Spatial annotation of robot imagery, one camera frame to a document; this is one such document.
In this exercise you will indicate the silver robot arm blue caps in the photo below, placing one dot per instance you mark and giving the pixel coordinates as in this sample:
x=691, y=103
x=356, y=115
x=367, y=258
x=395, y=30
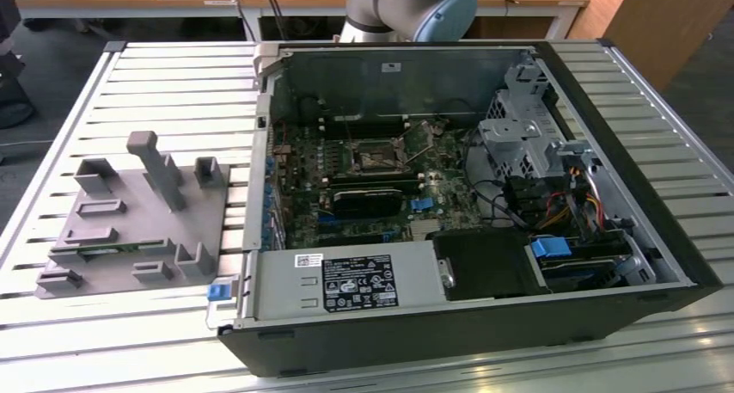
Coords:
x=367, y=6

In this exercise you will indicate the black RAM slot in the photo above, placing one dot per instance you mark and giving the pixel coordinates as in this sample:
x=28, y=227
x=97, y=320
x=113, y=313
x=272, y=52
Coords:
x=367, y=124
x=372, y=186
x=372, y=179
x=367, y=133

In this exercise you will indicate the CPU socket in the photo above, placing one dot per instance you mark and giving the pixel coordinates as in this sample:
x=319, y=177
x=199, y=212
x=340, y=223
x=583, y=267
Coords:
x=376, y=157

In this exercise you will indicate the black graphics card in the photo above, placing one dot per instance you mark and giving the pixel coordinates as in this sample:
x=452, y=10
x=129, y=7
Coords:
x=367, y=204

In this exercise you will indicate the blue board connector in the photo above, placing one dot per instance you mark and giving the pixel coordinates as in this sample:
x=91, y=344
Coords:
x=422, y=204

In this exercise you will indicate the thin locking lever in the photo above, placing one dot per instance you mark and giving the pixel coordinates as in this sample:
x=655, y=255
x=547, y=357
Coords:
x=423, y=154

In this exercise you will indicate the silver chipset heat sink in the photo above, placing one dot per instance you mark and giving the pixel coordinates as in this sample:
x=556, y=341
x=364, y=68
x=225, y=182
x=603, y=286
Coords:
x=426, y=229

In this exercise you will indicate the green motherboard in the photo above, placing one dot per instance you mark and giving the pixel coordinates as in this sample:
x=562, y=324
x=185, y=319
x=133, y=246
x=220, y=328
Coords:
x=452, y=186

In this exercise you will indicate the white barcode sticker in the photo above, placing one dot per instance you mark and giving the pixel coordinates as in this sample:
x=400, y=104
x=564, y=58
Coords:
x=308, y=259

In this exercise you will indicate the black rating label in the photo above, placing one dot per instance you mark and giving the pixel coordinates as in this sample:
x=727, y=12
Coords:
x=358, y=283

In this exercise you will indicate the metal drive cage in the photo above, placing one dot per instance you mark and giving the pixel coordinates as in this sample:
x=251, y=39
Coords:
x=510, y=148

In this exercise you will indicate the black plastic shroud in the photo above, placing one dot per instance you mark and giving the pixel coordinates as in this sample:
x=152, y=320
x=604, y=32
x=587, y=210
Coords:
x=487, y=264

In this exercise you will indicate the small white case sticker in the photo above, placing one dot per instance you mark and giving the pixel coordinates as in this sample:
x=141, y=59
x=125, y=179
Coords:
x=391, y=67

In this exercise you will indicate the silver power supply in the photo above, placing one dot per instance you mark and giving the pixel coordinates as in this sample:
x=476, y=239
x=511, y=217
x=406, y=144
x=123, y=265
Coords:
x=280, y=290

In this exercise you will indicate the blue disk carrier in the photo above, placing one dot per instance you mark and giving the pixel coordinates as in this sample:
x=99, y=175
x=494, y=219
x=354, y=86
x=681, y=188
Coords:
x=550, y=249

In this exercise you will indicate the blue case latch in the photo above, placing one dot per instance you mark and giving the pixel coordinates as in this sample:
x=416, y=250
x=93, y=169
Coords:
x=219, y=292

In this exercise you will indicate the black PC case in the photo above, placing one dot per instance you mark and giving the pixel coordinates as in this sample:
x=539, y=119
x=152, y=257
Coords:
x=402, y=341

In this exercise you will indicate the grey parts rack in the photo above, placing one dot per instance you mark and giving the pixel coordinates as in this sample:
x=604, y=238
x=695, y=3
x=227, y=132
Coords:
x=143, y=221

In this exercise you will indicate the black disk drive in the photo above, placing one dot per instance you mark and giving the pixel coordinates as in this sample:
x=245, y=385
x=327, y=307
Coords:
x=572, y=272

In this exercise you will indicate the green RAM stick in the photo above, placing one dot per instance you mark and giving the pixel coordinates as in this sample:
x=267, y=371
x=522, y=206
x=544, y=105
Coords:
x=128, y=247

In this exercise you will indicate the wooden cabinet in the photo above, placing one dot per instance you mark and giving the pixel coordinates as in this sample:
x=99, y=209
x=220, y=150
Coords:
x=659, y=23

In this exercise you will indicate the dark upright object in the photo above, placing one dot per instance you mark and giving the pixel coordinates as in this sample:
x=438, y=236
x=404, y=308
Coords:
x=8, y=14

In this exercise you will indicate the wooden desk white frame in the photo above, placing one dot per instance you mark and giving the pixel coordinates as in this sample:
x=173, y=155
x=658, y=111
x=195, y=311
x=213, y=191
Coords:
x=115, y=1

